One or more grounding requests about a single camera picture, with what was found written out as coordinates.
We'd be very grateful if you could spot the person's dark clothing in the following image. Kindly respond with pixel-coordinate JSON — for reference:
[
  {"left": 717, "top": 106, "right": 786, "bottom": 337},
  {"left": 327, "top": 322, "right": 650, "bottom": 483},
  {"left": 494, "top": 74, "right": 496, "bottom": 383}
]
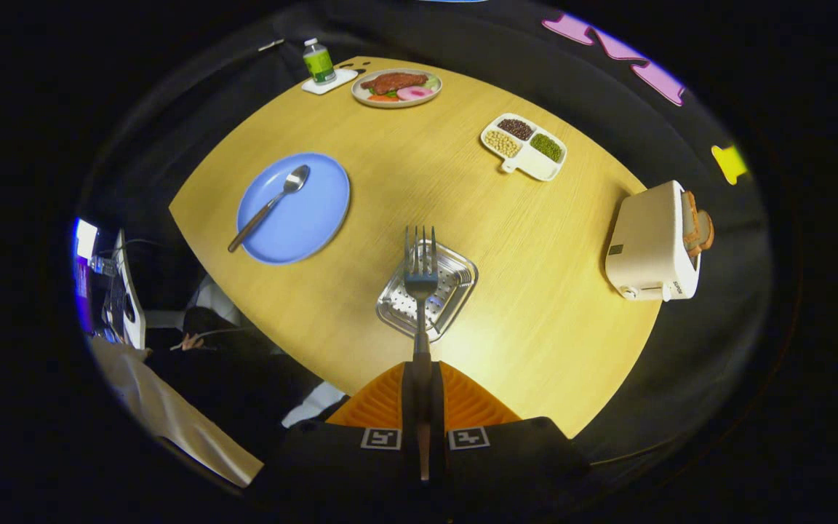
[{"left": 146, "top": 273, "right": 351, "bottom": 437}]

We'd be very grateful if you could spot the beige cloth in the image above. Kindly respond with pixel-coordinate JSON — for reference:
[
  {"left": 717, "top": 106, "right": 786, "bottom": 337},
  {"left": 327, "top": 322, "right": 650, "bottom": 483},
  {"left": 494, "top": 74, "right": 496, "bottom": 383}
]
[{"left": 88, "top": 336, "right": 265, "bottom": 488}]

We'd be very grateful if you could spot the computer monitor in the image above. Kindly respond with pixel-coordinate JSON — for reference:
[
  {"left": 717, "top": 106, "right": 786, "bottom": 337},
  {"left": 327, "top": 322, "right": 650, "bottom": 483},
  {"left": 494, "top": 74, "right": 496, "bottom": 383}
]
[{"left": 72, "top": 217, "right": 148, "bottom": 350}]

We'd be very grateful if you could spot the white square coaster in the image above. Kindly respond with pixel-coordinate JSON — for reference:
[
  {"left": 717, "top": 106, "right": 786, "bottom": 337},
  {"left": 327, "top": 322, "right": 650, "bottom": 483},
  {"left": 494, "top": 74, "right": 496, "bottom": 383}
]
[{"left": 300, "top": 68, "right": 359, "bottom": 96}]

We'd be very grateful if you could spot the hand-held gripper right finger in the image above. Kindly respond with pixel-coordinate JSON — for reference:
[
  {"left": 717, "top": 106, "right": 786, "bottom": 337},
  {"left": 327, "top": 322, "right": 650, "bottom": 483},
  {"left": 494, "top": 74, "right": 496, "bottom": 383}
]
[{"left": 430, "top": 361, "right": 591, "bottom": 510}]

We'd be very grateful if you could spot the green drink bottle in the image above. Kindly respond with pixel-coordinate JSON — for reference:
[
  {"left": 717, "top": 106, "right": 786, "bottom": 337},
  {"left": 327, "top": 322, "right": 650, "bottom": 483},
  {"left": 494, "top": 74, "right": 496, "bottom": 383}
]
[{"left": 303, "top": 38, "right": 337, "bottom": 86}]

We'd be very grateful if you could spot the white divided bean dish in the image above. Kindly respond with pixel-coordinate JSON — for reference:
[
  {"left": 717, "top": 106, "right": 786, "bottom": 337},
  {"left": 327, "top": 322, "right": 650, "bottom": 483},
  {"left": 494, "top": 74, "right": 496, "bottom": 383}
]
[{"left": 480, "top": 113, "right": 568, "bottom": 182}]

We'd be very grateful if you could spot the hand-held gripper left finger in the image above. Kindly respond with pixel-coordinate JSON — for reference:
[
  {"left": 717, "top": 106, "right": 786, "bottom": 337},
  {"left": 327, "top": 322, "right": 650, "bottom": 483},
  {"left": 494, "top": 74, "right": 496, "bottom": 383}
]
[{"left": 263, "top": 362, "right": 421, "bottom": 510}]

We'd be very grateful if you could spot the brown meat slice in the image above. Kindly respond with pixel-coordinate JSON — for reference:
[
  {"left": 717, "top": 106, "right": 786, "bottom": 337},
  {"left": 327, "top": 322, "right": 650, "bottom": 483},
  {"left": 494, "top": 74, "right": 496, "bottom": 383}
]
[{"left": 361, "top": 72, "right": 428, "bottom": 95}]

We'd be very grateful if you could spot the blue plate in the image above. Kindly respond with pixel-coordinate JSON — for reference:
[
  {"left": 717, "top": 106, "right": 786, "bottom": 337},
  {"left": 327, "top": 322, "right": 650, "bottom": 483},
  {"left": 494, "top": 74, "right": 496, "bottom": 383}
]
[{"left": 236, "top": 152, "right": 351, "bottom": 265}]

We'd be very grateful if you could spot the white toaster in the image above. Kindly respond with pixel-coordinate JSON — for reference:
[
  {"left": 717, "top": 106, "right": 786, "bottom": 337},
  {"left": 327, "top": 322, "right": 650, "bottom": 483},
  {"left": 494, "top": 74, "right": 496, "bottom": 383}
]
[{"left": 604, "top": 180, "right": 703, "bottom": 302}]

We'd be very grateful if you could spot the toast slice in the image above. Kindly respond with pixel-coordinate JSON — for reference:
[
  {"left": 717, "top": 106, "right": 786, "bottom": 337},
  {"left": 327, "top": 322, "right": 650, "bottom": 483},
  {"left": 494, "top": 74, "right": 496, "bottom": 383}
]
[
  {"left": 681, "top": 191, "right": 700, "bottom": 252},
  {"left": 692, "top": 210, "right": 715, "bottom": 253}
]

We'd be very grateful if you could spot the fork with wooden handle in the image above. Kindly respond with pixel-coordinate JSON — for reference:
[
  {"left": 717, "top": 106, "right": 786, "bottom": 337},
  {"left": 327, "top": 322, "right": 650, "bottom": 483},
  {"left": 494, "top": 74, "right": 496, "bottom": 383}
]
[{"left": 403, "top": 225, "right": 439, "bottom": 481}]

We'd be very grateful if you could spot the spoon with wooden handle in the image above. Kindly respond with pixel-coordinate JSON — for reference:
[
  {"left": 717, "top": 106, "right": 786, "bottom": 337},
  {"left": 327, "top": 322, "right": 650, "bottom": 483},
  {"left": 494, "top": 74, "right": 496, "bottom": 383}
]
[{"left": 228, "top": 164, "right": 311, "bottom": 254}]

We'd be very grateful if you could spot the white food plate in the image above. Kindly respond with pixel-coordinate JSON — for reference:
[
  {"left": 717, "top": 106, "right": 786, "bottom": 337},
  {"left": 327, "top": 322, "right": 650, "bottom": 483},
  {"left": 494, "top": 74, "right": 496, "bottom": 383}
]
[{"left": 351, "top": 68, "right": 443, "bottom": 109}]

